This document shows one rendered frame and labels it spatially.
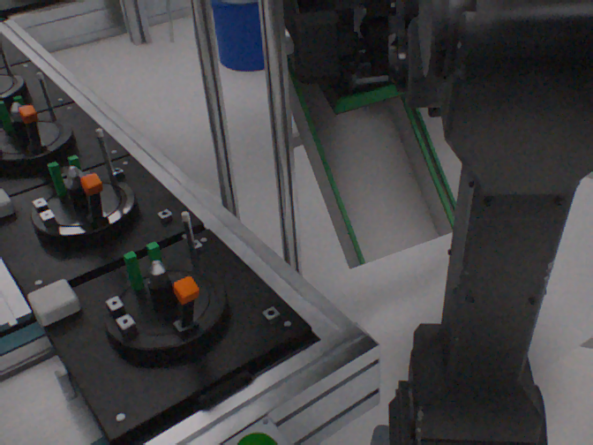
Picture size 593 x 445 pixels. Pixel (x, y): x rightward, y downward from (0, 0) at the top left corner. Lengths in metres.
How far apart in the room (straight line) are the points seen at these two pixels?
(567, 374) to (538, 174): 0.64
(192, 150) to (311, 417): 0.71
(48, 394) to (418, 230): 0.47
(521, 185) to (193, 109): 1.25
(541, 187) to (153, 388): 0.53
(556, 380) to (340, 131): 0.40
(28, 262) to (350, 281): 0.44
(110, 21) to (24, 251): 1.06
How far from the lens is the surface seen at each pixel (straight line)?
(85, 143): 1.19
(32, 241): 0.98
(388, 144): 0.86
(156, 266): 0.75
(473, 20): 0.23
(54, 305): 0.84
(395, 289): 0.97
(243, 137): 1.36
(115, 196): 0.99
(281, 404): 0.71
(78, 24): 1.91
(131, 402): 0.73
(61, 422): 0.81
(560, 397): 0.88
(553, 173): 0.28
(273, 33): 0.75
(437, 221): 0.85
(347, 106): 0.70
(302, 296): 0.82
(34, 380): 0.87
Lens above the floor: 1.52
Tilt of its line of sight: 36 degrees down
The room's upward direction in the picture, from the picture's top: 4 degrees counter-clockwise
